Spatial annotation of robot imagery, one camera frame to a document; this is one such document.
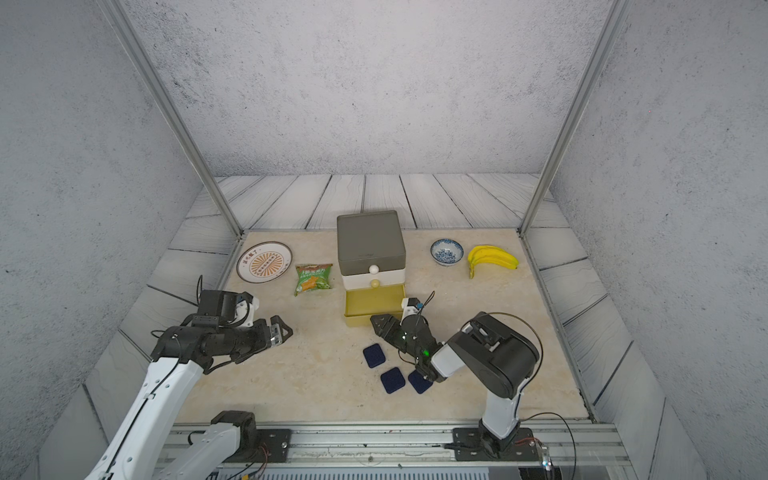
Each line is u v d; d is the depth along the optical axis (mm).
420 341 700
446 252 1111
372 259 869
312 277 1014
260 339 651
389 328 806
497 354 491
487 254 1074
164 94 832
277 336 669
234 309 613
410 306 860
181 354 474
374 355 885
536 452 723
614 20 711
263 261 1111
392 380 834
